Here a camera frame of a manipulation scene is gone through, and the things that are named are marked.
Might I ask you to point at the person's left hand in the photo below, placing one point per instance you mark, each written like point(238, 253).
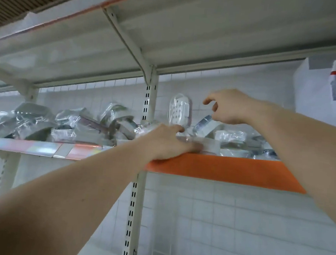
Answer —
point(164, 143)

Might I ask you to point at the white pen organizer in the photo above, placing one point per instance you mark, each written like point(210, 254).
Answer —
point(315, 97)

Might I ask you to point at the orange metal store shelving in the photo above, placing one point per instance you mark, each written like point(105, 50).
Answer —
point(228, 170)

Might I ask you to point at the person's left forearm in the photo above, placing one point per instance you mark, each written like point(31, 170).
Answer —
point(57, 204)

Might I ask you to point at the soap dishes shelf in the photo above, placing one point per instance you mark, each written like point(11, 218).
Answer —
point(35, 124)

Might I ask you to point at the person's right hand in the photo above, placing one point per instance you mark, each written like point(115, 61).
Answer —
point(236, 107)

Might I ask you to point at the tall white wrapped container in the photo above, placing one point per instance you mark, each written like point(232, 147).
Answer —
point(179, 109)

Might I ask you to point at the person's right forearm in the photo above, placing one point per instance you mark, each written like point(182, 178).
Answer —
point(305, 154)

